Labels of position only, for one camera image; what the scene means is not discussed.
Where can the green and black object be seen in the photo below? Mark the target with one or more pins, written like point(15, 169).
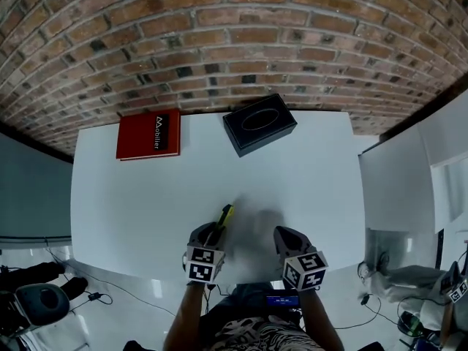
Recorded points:
point(411, 324)

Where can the black device with screen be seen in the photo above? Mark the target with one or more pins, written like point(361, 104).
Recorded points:
point(282, 301)

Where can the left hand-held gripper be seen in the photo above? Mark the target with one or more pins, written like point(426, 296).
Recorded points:
point(203, 265)

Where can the black tissue box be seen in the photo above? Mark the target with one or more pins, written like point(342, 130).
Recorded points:
point(263, 126)

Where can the red book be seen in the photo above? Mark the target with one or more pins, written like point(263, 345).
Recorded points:
point(140, 137)

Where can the person's right forearm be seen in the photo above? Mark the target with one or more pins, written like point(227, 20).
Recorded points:
point(318, 320)

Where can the person's left forearm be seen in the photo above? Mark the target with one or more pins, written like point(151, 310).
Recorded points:
point(186, 313)

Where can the black and grey chair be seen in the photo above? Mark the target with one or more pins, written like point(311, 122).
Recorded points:
point(40, 298)

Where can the person's patterned shirt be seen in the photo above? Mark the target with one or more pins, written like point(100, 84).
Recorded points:
point(256, 327)

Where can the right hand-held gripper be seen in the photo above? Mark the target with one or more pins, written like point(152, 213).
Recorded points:
point(305, 271)

